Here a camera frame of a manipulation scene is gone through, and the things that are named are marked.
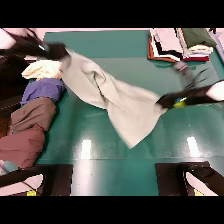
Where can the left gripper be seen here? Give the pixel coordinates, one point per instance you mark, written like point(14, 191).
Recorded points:
point(58, 51)

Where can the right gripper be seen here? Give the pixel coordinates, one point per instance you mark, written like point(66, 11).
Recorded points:
point(166, 100)

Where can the light grey shirt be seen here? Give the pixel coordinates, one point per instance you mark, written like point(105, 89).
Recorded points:
point(133, 110)

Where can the blue garment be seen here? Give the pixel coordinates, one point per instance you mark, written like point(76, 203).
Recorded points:
point(43, 89)

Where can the brown folded garment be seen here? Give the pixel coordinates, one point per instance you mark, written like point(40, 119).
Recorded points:
point(156, 55)

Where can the red folded garment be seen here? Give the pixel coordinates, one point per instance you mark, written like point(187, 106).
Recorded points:
point(196, 59)

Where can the cream folded garment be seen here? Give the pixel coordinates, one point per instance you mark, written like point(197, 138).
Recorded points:
point(200, 50)

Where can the grey-brown garment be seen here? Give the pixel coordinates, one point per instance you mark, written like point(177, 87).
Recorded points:
point(33, 115)

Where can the dark green folded garment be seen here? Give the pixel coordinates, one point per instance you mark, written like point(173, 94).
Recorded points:
point(198, 36)

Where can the maroon garment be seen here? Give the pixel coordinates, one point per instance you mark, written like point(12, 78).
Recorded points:
point(21, 146)

